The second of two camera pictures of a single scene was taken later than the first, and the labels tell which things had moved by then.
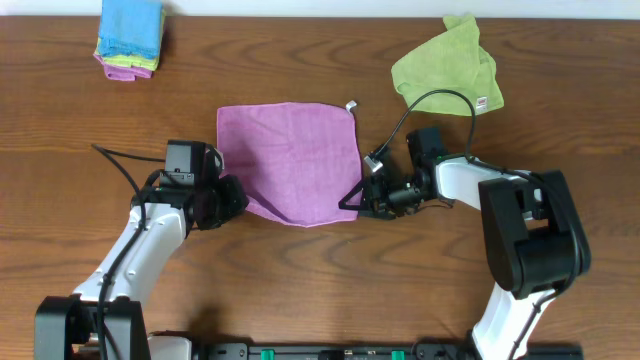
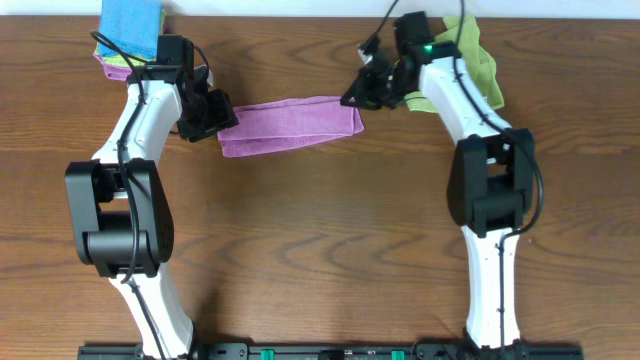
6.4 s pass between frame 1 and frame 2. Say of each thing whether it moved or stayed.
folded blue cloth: stayed
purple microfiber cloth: moved
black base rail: stayed
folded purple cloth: stayed
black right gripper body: moved
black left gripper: moved
